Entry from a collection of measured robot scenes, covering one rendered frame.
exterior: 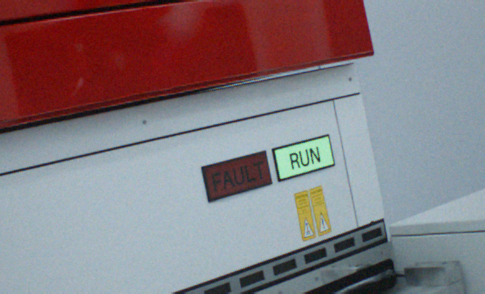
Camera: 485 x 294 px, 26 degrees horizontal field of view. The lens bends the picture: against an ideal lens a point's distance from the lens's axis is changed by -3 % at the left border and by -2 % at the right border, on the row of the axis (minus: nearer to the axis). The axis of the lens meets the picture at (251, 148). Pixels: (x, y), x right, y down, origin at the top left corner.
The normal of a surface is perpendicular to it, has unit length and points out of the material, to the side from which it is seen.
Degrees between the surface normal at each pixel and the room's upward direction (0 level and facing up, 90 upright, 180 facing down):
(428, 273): 90
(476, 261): 90
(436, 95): 90
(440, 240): 90
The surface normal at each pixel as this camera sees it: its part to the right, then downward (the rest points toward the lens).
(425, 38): 0.66, -0.10
